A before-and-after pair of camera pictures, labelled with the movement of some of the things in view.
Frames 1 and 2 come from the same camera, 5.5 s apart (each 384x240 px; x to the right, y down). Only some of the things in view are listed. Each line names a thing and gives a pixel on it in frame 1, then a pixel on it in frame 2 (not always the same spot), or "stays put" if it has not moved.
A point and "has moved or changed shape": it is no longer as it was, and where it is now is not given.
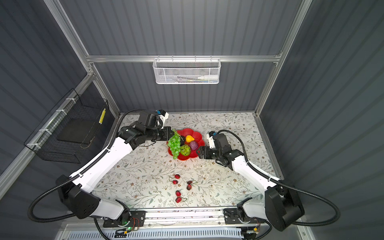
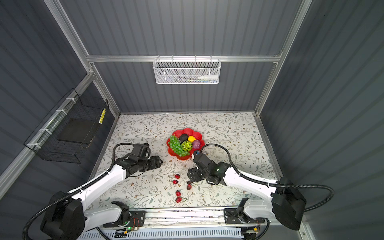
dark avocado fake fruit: [182, 140] has moved or changed shape
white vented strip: [169, 234] stays put
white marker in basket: [209, 77] stays put
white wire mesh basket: [186, 71] stays put
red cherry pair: [178, 199] stays put
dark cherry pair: [189, 186] stays put
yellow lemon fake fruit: [189, 138] stays put
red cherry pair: [177, 176] stays put
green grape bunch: [174, 143] has moved or changed shape
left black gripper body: [158, 134] -> [149, 164]
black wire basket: [62, 135] stays put
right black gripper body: [210, 153] -> [197, 174]
